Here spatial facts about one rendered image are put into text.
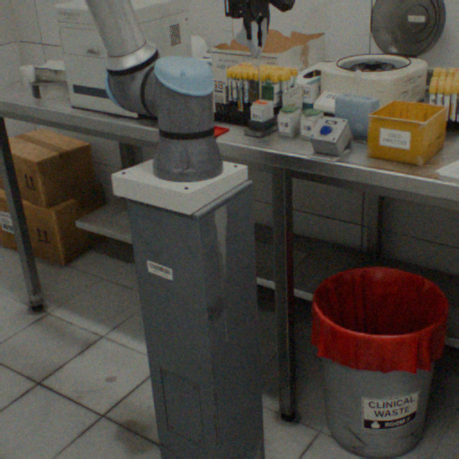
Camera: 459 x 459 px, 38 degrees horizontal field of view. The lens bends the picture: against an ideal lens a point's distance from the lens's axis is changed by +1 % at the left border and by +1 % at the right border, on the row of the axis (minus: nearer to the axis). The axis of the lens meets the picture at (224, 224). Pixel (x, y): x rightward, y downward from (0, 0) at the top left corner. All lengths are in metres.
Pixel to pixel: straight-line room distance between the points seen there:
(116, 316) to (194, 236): 1.32
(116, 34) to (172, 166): 0.28
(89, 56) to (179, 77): 0.72
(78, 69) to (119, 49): 0.65
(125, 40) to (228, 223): 0.43
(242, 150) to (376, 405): 0.76
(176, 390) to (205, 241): 0.44
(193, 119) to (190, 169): 0.10
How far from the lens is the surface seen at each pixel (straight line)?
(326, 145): 1.57
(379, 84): 1.81
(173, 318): 1.53
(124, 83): 1.45
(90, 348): 2.51
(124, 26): 1.42
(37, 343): 2.60
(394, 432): 1.96
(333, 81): 1.88
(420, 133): 1.52
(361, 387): 1.85
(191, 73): 1.34
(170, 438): 1.80
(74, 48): 2.06
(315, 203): 2.48
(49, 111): 2.16
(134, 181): 1.40
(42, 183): 2.92
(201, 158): 1.37
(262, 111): 1.73
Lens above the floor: 1.45
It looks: 26 degrees down
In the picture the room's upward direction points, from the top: 4 degrees counter-clockwise
